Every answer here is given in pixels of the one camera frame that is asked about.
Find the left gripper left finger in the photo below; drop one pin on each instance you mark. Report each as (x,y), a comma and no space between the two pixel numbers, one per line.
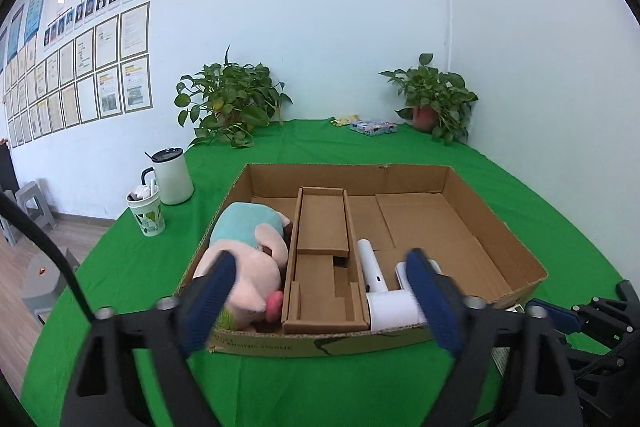
(105,387)

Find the left potted green plant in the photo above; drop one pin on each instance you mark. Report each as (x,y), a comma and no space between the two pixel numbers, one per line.
(226,102)

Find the leaf pattern paper cup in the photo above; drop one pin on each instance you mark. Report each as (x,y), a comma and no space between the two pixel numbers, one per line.
(144,204)

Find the green white medicine box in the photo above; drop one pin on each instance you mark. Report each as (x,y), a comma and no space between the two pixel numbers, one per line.
(501,351)

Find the white mug black lid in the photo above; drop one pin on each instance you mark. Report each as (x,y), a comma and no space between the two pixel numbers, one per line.
(171,175)

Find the patterned tissue pack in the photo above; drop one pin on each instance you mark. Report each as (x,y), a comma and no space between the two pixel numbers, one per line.
(373,127)

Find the grey plastic stool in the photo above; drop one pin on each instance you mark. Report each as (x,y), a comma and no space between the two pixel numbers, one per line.
(32,201)

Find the pink pig plush toy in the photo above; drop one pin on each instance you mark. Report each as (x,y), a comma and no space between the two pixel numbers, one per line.
(255,235)

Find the yellow paper packet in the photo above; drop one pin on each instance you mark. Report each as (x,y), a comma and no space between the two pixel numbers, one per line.
(344,121)

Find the potted green plant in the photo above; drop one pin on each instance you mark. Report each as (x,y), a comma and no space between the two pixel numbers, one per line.
(226,102)
(438,103)

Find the right potted green plant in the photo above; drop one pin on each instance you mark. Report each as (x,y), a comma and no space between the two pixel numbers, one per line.
(438,103)

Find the framed certificates on wall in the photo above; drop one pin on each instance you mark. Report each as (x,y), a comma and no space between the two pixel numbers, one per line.
(102,73)

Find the white handheld lint remover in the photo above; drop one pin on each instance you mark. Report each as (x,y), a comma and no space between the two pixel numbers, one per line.
(388,309)

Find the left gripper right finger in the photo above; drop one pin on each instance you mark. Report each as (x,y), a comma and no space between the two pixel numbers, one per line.
(538,387)

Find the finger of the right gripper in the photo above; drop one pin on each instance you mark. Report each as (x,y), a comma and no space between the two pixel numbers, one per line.
(565,321)

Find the black cabinet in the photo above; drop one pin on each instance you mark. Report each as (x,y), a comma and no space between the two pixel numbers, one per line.
(8,179)

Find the white rectangular device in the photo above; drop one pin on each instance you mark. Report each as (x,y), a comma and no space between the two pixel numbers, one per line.
(407,272)

